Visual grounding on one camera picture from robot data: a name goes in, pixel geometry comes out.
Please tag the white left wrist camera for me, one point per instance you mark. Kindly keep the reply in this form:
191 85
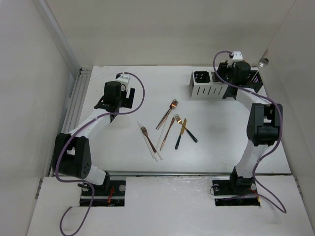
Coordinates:
124 80

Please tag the black utensil caddy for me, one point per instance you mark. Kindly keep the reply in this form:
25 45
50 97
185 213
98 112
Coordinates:
255 84

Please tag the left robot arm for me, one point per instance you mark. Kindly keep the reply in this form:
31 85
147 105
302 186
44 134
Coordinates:
72 152

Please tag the copper knife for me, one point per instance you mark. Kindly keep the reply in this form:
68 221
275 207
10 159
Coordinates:
166 135

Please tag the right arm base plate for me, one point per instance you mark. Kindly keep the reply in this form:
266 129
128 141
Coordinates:
229 194

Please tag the silver spoon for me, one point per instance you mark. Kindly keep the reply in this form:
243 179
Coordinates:
263 62

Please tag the aluminium table edge rail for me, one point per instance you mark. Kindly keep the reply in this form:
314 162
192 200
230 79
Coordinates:
74 100

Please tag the gold knife green handle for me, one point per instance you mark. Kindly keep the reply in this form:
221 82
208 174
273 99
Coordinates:
189 133

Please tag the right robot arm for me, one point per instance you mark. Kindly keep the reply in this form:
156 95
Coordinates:
263 128

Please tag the small copper three-tine fork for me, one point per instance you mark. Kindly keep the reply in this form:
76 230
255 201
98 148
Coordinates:
144 131

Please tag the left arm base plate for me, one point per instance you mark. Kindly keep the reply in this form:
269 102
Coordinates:
113 196

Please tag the clear chopstick under knife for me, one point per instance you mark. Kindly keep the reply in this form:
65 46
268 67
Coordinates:
162 128

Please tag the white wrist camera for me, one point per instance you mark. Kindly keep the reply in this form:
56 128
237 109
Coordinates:
124 80
236 56

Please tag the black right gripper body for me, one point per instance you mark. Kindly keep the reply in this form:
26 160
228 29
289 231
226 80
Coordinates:
226 72

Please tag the white utensil caddy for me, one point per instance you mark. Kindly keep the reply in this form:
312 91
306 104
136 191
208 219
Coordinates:
205 85

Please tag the copper four-tine fork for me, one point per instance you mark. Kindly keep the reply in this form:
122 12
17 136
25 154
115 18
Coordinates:
172 106

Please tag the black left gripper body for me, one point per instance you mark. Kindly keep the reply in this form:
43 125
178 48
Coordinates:
121 101

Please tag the clear chopstick left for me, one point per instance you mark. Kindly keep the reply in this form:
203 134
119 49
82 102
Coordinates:
147 142

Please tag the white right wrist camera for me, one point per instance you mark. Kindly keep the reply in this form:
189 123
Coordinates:
236 56

